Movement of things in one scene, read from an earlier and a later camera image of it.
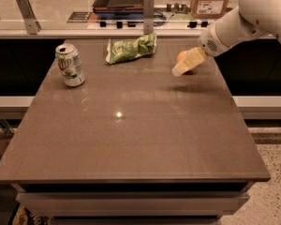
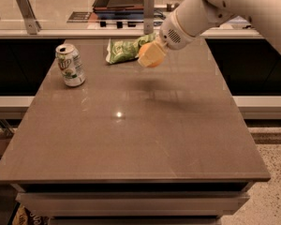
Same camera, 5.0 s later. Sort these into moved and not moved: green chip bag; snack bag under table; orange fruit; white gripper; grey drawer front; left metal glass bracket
Moved: white gripper; orange fruit
Not moved: left metal glass bracket; green chip bag; snack bag under table; grey drawer front
